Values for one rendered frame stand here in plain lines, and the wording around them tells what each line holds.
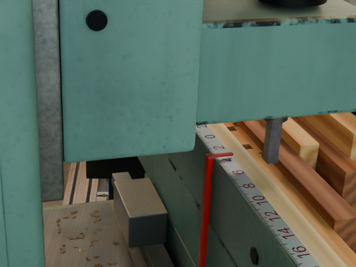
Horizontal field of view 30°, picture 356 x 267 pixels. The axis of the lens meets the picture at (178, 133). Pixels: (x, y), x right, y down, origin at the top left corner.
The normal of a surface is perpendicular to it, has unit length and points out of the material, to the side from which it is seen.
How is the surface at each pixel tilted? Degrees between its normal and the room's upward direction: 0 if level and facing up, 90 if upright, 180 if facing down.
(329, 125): 90
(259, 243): 90
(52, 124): 90
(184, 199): 90
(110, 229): 0
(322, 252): 0
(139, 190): 0
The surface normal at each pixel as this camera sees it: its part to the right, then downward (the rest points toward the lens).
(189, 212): -0.96, 0.08
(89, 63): 0.29, 0.42
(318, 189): 0.04, -0.91
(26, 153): 0.53, 0.38
